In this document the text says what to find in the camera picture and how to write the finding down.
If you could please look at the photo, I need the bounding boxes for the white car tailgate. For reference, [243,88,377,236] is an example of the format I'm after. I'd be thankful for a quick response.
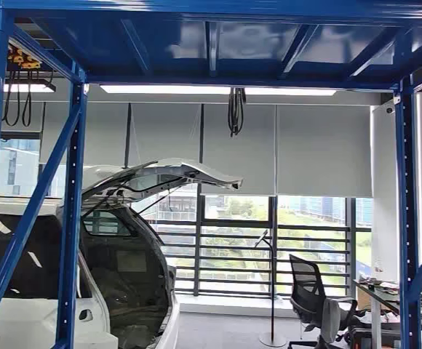
[81,158,243,213]

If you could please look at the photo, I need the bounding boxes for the dark-topped desk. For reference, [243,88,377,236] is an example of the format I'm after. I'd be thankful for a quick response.
[352,280,422,349]

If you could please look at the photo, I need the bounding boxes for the black hanging strap loops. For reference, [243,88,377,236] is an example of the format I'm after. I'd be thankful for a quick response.
[1,67,33,129]

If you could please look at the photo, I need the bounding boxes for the black equipment case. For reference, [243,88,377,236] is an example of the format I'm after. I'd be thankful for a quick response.
[347,327,403,349]

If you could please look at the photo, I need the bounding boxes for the pale grey roller blind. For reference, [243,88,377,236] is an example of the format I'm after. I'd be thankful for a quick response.
[129,103,202,167]
[277,105,373,198]
[202,103,278,196]
[0,101,128,167]

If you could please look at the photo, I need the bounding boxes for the long ceiling light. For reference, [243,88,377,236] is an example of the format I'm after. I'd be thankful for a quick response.
[2,81,56,94]
[100,84,337,97]

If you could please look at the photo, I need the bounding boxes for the white car body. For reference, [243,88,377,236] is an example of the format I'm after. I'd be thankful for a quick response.
[0,158,243,349]

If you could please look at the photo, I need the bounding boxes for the black window railing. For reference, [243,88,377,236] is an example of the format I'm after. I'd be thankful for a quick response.
[144,219,373,297]

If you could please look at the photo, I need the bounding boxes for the black floor stand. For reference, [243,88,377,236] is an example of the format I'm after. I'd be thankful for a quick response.
[254,229,287,349]

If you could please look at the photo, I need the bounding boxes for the blue metal shelf rack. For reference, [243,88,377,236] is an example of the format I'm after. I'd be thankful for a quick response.
[0,0,422,349]

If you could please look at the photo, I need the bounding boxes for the hanging black cable bundle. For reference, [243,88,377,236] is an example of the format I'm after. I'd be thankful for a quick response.
[228,87,247,137]

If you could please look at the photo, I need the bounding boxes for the yellow cable hanger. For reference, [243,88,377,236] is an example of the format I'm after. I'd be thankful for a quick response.
[6,44,42,71]

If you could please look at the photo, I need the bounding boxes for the black mesh office chair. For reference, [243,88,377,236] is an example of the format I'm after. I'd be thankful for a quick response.
[287,254,359,349]

